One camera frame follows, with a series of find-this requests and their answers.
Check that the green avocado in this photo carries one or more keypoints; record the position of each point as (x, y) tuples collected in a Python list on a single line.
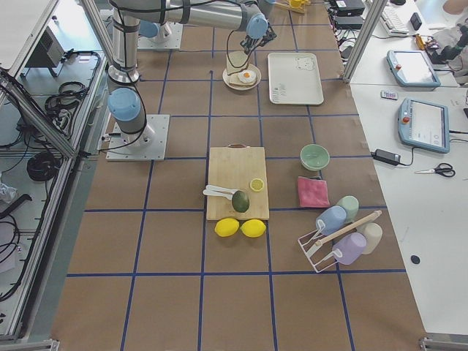
[(240, 201)]

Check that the cream round plate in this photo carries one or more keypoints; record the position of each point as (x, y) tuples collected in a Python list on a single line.
[(250, 67)]

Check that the yellow mug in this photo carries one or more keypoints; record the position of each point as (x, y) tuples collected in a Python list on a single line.
[(298, 5)]

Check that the black scissors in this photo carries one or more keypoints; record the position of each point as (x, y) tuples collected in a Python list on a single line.
[(443, 169)]

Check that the whole lemon right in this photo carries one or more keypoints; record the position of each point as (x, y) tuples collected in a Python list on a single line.
[(253, 228)]

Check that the cream bear tray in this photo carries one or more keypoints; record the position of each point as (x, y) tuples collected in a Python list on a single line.
[(294, 79)]

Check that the teach pendant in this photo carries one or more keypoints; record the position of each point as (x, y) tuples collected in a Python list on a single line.
[(424, 125), (412, 69)]

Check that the wooden cup rack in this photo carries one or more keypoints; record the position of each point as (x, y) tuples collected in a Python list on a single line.
[(285, 5)]

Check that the beige cup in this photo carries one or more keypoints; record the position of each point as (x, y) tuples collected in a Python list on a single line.
[(372, 232)]

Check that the aluminium frame post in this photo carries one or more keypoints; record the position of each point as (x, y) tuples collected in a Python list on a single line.
[(371, 20)]

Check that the black power adapter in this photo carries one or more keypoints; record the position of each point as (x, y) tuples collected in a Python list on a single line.
[(386, 157)]

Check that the light green bowl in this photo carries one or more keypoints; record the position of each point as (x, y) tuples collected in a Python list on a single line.
[(314, 157)]

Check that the bread slice on plate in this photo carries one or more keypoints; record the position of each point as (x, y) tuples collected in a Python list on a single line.
[(235, 82)]

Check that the purple cup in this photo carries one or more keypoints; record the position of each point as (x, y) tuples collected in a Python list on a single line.
[(348, 249)]

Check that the bread slice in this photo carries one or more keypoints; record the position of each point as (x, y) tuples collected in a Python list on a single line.
[(235, 82), (236, 61)]

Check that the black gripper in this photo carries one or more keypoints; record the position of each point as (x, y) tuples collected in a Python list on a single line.
[(250, 42)]

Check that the far teach pendant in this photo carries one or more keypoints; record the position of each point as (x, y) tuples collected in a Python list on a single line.
[(412, 69)]

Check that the green cup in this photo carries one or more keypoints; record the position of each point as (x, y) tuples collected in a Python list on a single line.
[(351, 206)]

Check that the near teach pendant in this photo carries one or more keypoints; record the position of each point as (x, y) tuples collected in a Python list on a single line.
[(424, 125)]

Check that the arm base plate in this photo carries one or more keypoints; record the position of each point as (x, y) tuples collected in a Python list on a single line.
[(174, 43), (151, 145)]

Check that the blue cup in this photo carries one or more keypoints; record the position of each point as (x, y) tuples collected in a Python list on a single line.
[(331, 220)]

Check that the white plastic knife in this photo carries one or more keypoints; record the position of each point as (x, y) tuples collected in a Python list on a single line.
[(208, 192)]

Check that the whole lemon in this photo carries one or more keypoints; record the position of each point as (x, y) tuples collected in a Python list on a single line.
[(226, 227), (253, 228)]

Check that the whole lemon left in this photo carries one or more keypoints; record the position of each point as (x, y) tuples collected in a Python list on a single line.
[(226, 227)]

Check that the wooden cutting board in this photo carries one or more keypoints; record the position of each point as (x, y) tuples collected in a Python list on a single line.
[(234, 168)]

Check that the fried egg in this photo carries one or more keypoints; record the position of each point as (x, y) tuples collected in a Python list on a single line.
[(247, 76)]

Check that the white wire cup rack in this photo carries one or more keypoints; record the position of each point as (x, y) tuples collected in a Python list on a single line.
[(318, 248)]

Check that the white plastic fork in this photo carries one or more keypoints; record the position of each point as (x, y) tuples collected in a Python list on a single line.
[(221, 189)]

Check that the lemon slice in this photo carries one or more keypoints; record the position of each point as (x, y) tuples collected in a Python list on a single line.
[(257, 185)]

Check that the pink cloth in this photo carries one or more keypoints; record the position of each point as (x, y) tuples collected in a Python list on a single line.
[(312, 193)]

